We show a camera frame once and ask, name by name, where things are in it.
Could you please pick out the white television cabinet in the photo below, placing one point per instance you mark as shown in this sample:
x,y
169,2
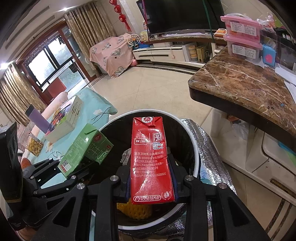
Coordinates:
x,y
175,53

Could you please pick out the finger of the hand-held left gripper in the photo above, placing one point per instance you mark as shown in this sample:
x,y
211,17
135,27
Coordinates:
x,y
41,168
57,185

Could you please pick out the pink heart print cloth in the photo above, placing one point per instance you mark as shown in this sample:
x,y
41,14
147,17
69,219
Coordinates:
x,y
113,54

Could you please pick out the red milk carton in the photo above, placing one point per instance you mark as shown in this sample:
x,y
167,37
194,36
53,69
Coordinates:
x,y
150,160

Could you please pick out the white paper sheets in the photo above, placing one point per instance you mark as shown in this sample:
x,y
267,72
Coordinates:
x,y
286,81

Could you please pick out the pink lidded storage box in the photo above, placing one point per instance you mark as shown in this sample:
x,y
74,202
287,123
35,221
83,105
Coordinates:
x,y
245,49
242,26

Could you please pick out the red heart hanging ornament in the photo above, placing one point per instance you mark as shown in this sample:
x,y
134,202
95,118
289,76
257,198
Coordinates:
x,y
120,14

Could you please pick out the toy ferris wheel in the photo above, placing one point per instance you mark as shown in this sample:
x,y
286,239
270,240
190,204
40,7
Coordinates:
x,y
133,41

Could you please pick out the glass jar of snacks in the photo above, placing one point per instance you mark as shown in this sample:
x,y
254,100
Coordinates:
x,y
34,145

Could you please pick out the black bin with white rim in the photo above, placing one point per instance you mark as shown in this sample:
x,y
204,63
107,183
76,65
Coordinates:
x,y
185,143

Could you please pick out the brown marble table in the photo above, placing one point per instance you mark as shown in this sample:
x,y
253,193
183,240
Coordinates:
x,y
242,88

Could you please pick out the green milk carton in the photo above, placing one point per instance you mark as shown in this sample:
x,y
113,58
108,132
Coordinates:
x,y
85,148

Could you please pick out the silver foil insulated bag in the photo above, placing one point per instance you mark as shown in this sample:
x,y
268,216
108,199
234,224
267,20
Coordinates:
x,y
208,148

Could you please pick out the small blue case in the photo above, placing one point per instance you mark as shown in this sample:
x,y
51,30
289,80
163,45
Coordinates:
x,y
269,56

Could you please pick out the balcony sliding glass door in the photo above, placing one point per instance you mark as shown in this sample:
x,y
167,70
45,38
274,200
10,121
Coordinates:
x,y
48,60

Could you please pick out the black flat television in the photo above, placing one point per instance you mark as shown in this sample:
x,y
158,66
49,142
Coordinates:
x,y
180,16

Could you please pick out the orange foam fruit net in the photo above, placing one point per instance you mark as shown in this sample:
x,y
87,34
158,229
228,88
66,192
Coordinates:
x,y
134,210

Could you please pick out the white side cabinet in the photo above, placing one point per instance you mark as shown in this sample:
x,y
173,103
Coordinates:
x,y
266,166

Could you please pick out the crumpled white tissue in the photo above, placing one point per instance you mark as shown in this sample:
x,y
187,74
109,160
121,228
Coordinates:
x,y
126,157

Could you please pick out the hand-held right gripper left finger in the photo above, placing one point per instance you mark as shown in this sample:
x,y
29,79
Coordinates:
x,y
123,185

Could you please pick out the colourful cardboard box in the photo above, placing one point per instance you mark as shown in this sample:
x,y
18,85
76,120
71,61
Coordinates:
x,y
64,120

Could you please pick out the red yellow apple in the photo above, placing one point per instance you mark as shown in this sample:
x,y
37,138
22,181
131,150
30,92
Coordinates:
x,y
25,164

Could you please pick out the golden patterned curtain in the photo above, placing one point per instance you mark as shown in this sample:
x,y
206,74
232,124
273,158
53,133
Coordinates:
x,y
16,97
90,30

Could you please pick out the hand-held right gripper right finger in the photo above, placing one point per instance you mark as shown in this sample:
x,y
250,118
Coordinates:
x,y
179,185

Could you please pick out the purple thermos bottle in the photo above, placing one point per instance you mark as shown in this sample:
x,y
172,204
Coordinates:
x,y
37,118

